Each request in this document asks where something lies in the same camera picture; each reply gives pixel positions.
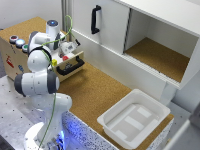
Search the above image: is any blue button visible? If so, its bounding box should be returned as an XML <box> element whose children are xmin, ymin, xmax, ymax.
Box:
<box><xmin>15</xmin><ymin>38</ymin><xmax>26</xmax><ymax>48</ymax></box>

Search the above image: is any black drawer handle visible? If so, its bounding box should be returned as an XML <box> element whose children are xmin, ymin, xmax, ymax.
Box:
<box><xmin>55</xmin><ymin>55</ymin><xmax>86</xmax><ymax>77</ymax></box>

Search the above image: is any white cabinet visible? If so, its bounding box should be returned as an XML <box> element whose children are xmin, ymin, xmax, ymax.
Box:
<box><xmin>71</xmin><ymin>0</ymin><xmax>200</xmax><ymax>105</ymax></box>

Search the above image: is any green cable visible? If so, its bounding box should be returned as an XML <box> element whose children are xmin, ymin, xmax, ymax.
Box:
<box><xmin>37</xmin><ymin>14</ymin><xmax>75</xmax><ymax>150</ymax></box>

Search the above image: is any white plastic box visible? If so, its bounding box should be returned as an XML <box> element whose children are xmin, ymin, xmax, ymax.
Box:
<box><xmin>96</xmin><ymin>88</ymin><xmax>171</xmax><ymax>150</ymax></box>

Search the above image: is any yellow block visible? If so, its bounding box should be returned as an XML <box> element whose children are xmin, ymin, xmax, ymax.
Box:
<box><xmin>51</xmin><ymin>59</ymin><xmax>59</xmax><ymax>67</ymax></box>

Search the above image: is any wooden drawer box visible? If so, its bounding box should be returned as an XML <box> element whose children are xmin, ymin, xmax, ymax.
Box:
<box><xmin>0</xmin><ymin>16</ymin><xmax>68</xmax><ymax>82</ymax></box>

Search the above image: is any wooden drawer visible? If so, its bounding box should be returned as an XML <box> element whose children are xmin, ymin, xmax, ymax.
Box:
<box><xmin>51</xmin><ymin>49</ymin><xmax>86</xmax><ymax>83</ymax></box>

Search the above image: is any green button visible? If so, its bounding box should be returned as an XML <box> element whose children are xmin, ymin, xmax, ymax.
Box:
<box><xmin>21</xmin><ymin>43</ymin><xmax>31</xmax><ymax>54</ymax></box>

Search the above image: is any white sliding door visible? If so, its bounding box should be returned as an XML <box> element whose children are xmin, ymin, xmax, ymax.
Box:
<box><xmin>72</xmin><ymin>0</ymin><xmax>131</xmax><ymax>56</ymax></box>

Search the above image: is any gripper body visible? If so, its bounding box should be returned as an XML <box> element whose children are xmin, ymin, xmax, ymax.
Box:
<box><xmin>59</xmin><ymin>39</ymin><xmax>82</xmax><ymax>57</ymax></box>

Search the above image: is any red button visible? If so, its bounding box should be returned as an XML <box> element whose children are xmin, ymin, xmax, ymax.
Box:
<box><xmin>9</xmin><ymin>34</ymin><xmax>19</xmax><ymax>44</ymax></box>

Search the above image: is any black door handle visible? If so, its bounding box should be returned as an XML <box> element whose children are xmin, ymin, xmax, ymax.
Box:
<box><xmin>90</xmin><ymin>4</ymin><xmax>102</xmax><ymax>36</ymax></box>

